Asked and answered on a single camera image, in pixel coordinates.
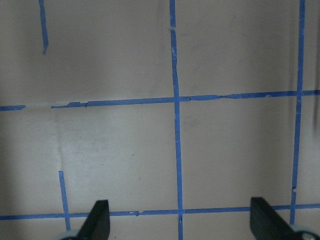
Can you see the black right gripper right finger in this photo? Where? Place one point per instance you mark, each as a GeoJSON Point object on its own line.
{"type": "Point", "coordinates": [267, 224]}

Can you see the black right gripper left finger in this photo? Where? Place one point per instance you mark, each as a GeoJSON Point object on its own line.
{"type": "Point", "coordinates": [97, 225]}

